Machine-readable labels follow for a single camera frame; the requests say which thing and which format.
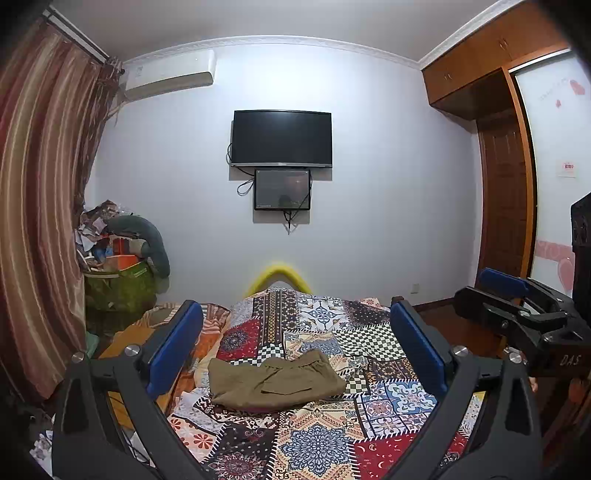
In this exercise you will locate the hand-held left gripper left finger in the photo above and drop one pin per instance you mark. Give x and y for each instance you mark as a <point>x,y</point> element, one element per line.
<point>178,344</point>

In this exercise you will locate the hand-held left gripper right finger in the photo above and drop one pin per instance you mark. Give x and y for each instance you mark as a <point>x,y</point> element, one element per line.
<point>418,346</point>

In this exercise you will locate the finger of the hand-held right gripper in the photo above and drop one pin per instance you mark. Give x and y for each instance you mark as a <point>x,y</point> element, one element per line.
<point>501,279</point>
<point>498,311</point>

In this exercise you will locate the olive green pants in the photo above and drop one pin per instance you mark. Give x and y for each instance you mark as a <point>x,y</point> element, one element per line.
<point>277,378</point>

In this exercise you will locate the wooden board with flower cutouts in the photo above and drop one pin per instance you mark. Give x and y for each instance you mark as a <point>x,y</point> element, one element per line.
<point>131,334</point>

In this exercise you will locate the green bag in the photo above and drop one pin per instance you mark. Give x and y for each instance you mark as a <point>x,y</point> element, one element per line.
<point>120,295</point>

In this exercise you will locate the grey green pillow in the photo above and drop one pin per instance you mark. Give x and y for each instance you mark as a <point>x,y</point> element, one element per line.
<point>154,244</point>

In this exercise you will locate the white wardrobe sliding door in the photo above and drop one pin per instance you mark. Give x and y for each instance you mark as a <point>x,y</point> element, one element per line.
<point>554,161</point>

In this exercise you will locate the pile of papers and clutter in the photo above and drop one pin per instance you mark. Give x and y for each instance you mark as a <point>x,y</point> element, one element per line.
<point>99,235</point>

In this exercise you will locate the patchwork printed blanket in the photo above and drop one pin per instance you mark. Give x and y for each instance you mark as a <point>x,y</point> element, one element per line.
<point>314,434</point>

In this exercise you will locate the small black monitor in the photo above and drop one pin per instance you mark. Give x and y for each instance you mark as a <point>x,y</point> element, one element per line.
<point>282,189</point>

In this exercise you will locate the striped brown curtain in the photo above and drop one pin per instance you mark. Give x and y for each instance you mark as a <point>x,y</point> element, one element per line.
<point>41,207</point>

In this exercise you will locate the wooden wardrobe upper cabinet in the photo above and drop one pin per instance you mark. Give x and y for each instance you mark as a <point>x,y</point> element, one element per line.
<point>480,64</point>

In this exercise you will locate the white air conditioner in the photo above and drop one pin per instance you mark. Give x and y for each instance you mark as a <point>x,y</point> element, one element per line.
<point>166,76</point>

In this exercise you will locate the curtain rod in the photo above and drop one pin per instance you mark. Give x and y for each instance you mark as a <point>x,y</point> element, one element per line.
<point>78,34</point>

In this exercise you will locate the white wall socket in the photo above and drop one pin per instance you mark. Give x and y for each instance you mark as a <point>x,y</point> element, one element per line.
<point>415,288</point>

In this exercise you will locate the black wall television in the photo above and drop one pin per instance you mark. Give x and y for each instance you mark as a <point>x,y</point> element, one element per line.
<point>281,138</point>

